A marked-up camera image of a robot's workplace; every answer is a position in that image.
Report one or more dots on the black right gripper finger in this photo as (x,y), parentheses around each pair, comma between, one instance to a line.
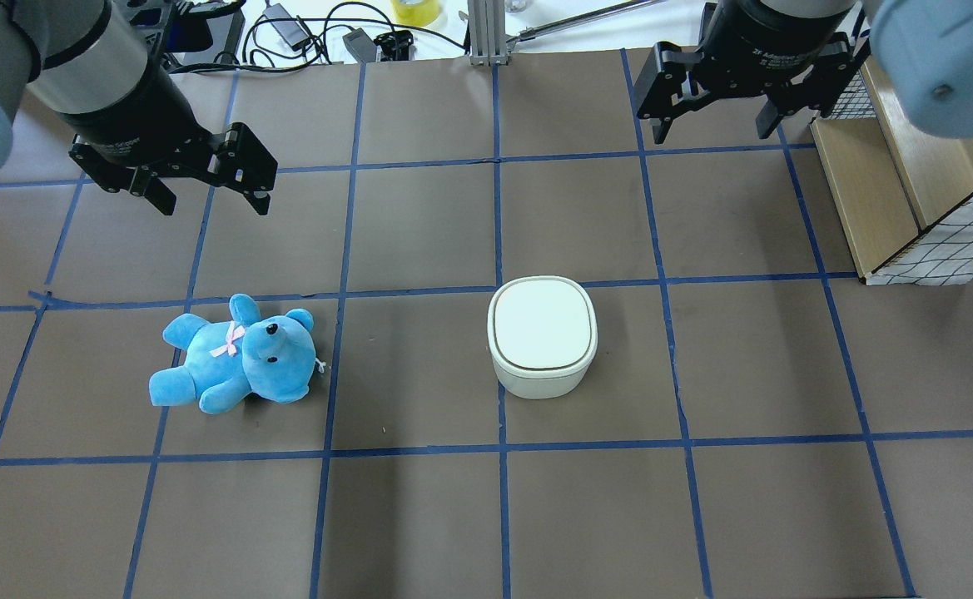
(673,82)
(831,71)

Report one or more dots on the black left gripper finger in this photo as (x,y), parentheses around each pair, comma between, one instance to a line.
(137,181)
(235,159)

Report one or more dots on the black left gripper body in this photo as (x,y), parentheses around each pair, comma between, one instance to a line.
(135,106)

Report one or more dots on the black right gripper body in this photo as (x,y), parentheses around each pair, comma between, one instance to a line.
(773,40)

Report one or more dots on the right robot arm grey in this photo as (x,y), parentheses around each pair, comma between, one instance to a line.
(924,47)

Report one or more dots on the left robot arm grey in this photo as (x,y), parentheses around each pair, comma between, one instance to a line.
(166,26)

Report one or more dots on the white trash can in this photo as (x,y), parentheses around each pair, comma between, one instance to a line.
(543,335)

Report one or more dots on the black power adapter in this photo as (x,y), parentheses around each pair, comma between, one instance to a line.
(290,30)

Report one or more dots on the metal rod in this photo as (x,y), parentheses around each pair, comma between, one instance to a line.
(567,23)

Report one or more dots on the wooden shelf with grid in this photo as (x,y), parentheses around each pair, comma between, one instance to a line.
(904,198)

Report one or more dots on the black plug block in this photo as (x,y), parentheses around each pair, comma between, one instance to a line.
(385,48)

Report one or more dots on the blue teddy bear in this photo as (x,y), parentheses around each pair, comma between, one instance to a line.
(274,358)

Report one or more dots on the yellow tape roll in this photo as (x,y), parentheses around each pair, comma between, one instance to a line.
(416,13)

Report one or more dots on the aluminium frame post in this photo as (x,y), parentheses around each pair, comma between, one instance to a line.
(486,27)

